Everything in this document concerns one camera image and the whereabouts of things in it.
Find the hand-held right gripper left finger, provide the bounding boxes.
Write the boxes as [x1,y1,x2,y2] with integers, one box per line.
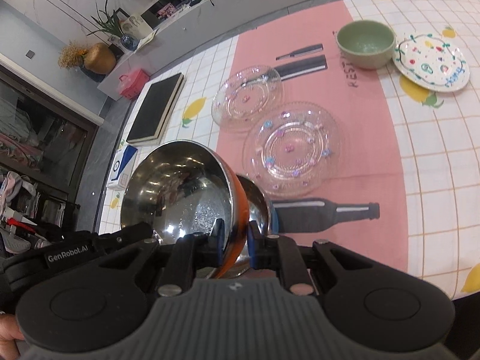
[98,218,226,298]

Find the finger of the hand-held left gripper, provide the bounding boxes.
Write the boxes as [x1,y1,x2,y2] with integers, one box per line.
[95,222,152,256]

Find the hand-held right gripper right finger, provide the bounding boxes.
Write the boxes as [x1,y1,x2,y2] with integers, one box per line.
[245,221,379,297]

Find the blue steel bowl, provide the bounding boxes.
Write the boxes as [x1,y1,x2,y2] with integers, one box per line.
[235,174,280,274]

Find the orange steel bowl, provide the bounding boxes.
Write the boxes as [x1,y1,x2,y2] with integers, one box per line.
[120,140,248,280]

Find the white painted plate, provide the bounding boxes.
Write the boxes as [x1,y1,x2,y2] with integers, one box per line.
[392,33,470,92]

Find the person's left hand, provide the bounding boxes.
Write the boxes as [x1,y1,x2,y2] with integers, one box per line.
[0,313,24,360]

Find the blue and white box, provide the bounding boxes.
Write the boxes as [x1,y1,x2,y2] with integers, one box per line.
[106,145,139,190]

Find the pile of clothes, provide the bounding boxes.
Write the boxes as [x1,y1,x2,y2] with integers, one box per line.
[0,172,38,253]

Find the clear glass plate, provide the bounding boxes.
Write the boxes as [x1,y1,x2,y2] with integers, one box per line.
[242,101,344,197]
[211,65,284,133]

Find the black flat board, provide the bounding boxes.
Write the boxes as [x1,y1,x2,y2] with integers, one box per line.
[127,73,185,145]

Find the glass door cabinet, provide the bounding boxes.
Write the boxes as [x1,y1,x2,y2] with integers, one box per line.
[0,54,104,233]

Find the pink plastic basket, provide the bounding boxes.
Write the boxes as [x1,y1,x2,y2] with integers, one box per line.
[119,68,151,100]

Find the pink printed table mat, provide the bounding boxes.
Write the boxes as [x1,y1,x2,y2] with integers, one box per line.
[215,0,409,271]

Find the golden round vase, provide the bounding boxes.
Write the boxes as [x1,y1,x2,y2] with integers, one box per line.
[84,43,116,74]

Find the dried yellow flowers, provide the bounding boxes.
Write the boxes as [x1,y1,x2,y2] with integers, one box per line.
[58,41,89,70]

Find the white checked lemon tablecloth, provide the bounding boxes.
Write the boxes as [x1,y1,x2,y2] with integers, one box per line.
[97,0,480,301]

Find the grey television cabinet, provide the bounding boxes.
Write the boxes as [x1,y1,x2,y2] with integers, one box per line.
[97,0,376,102]

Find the white illustrated card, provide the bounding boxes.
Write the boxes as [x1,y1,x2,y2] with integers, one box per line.
[122,15,144,35]

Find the green potted plant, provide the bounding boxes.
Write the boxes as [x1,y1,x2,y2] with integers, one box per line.
[88,0,125,39]

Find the green ceramic bowl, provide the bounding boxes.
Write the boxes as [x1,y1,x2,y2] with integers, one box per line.
[336,20,397,70]

